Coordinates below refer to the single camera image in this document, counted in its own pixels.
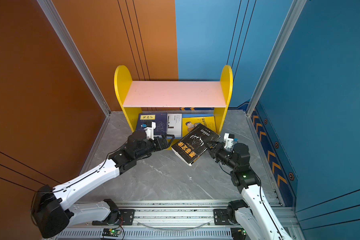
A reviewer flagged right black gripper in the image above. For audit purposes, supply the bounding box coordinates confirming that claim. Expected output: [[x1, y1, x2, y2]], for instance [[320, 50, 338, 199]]
[[203, 141, 239, 172]]

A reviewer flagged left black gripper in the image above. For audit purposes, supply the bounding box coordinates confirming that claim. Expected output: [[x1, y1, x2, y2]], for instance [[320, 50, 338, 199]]
[[135, 134, 175, 163]]

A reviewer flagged white book with dark bars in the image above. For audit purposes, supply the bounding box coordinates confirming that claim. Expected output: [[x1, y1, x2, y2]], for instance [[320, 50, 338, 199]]
[[167, 114, 182, 139]]

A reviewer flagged yellow cartoon cover book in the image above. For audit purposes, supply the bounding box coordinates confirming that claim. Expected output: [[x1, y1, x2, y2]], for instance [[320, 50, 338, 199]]
[[182, 115, 217, 137]]

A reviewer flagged black book yellow title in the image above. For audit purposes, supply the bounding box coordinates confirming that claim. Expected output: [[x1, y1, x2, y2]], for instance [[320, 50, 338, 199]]
[[172, 125, 220, 167]]

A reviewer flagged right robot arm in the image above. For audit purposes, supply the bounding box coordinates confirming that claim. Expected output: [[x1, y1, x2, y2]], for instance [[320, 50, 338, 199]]
[[208, 142, 292, 240]]

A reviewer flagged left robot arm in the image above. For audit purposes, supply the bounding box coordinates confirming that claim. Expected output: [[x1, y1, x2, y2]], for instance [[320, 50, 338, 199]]
[[31, 131, 175, 239]]

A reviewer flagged yellow pink blue bookshelf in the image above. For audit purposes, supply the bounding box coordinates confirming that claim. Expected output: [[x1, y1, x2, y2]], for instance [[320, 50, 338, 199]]
[[114, 65, 234, 134]]

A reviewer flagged left green circuit board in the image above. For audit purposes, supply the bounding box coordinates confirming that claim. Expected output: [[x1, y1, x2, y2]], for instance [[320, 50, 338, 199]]
[[102, 228, 123, 238]]

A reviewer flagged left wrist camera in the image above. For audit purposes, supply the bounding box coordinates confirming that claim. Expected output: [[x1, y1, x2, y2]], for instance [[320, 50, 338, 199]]
[[141, 122, 156, 140]]

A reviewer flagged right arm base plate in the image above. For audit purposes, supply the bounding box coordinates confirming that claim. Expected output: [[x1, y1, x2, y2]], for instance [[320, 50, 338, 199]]
[[213, 209, 238, 226]]

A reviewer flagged aluminium front rail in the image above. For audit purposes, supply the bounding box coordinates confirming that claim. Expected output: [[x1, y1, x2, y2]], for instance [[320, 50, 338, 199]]
[[53, 200, 305, 240]]

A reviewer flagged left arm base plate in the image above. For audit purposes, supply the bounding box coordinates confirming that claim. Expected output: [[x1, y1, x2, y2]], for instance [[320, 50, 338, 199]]
[[92, 209, 136, 226]]

